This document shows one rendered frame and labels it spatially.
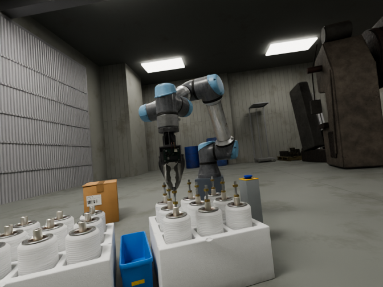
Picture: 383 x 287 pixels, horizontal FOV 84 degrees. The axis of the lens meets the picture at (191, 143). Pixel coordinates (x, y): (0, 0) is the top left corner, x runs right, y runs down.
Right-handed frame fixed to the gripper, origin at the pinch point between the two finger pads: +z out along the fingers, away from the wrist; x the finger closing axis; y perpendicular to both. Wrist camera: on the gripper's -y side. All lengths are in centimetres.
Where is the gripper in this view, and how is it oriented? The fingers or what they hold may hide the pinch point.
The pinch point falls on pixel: (174, 185)
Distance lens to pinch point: 76.2
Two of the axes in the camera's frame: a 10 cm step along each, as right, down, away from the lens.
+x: 9.9, -0.9, 0.7
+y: 0.7, -0.6, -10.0
